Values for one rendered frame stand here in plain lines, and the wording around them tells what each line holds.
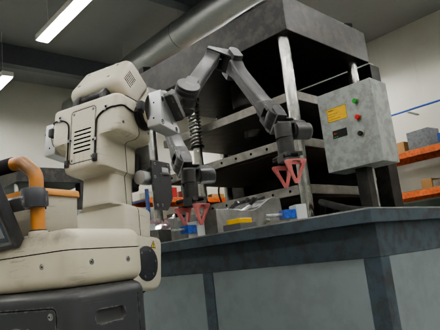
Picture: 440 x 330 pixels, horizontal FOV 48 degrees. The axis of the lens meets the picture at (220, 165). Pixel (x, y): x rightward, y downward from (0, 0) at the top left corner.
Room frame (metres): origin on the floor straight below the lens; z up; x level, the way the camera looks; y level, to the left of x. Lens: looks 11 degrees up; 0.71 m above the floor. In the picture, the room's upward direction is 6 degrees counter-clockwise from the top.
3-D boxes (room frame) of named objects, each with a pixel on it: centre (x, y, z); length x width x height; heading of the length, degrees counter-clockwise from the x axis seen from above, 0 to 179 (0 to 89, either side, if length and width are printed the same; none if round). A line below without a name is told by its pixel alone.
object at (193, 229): (1.73, 0.14, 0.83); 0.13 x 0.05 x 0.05; 136
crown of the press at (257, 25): (3.07, -0.23, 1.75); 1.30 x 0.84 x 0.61; 46
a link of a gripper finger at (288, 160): (1.54, -0.23, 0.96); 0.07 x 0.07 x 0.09; 19
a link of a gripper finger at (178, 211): (1.78, 0.13, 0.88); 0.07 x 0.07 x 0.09; 46
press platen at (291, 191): (3.10, -0.27, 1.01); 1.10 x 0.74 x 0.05; 46
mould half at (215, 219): (2.02, -0.05, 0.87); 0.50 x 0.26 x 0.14; 136
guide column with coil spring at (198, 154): (2.94, 0.12, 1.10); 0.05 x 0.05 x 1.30
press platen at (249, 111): (3.11, -0.28, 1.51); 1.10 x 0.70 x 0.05; 46
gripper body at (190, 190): (1.76, 0.12, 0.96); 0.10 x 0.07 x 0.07; 46
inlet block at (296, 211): (1.55, -0.18, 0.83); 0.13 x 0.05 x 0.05; 109
